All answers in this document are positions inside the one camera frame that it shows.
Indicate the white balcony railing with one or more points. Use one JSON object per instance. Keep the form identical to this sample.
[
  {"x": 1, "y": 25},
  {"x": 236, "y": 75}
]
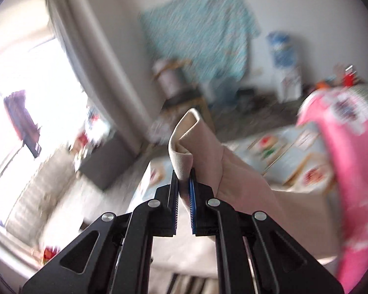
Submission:
[{"x": 33, "y": 196}]

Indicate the grey curtain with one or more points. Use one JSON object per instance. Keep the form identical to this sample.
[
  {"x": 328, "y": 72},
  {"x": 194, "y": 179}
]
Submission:
[{"x": 104, "y": 67}]

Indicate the blue water bottle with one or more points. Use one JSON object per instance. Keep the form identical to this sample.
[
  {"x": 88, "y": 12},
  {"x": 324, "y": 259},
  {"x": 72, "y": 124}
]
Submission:
[{"x": 280, "y": 49}]

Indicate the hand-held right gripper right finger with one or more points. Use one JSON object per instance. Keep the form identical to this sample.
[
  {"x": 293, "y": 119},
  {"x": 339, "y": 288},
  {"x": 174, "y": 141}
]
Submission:
[{"x": 191, "y": 208}]

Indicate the dark grey cabinet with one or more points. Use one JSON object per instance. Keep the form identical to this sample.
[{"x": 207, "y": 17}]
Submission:
[{"x": 107, "y": 162}]

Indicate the white water dispenser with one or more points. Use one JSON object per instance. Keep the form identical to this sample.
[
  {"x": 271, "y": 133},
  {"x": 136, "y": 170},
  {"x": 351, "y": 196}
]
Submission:
[{"x": 289, "y": 84}]

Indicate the fruit-patterned tablecloth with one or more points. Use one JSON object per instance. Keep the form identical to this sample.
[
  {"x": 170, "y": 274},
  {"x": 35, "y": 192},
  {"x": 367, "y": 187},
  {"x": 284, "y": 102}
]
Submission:
[{"x": 294, "y": 159}]

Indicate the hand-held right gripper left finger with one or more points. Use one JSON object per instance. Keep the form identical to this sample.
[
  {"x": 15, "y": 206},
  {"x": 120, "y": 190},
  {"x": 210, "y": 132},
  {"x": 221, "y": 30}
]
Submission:
[{"x": 172, "y": 208}]

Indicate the small red container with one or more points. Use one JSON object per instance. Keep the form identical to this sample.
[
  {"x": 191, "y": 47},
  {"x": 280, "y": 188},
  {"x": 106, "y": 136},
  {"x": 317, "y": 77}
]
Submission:
[{"x": 350, "y": 76}]

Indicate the teal floral wall cloth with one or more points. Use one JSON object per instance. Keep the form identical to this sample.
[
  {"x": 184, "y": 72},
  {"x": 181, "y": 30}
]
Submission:
[{"x": 202, "y": 27}]

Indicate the pink printed blanket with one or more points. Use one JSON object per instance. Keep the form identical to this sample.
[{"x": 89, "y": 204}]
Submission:
[{"x": 349, "y": 171}]

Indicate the white cylindrical container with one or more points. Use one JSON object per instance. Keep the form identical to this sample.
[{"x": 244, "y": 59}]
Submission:
[{"x": 171, "y": 81}]

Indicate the beige zip jacket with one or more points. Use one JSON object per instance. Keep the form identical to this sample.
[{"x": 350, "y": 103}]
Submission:
[{"x": 242, "y": 177}]

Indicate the hanging dark red clothes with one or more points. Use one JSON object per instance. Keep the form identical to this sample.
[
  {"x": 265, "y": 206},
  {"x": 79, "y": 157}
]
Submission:
[{"x": 21, "y": 116}]

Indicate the red gift bag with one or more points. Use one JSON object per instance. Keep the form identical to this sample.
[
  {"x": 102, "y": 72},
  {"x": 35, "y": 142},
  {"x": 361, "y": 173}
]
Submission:
[{"x": 49, "y": 254}]

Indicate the wooden chair with dark seat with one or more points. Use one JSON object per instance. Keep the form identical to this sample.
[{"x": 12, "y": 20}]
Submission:
[{"x": 187, "y": 104}]

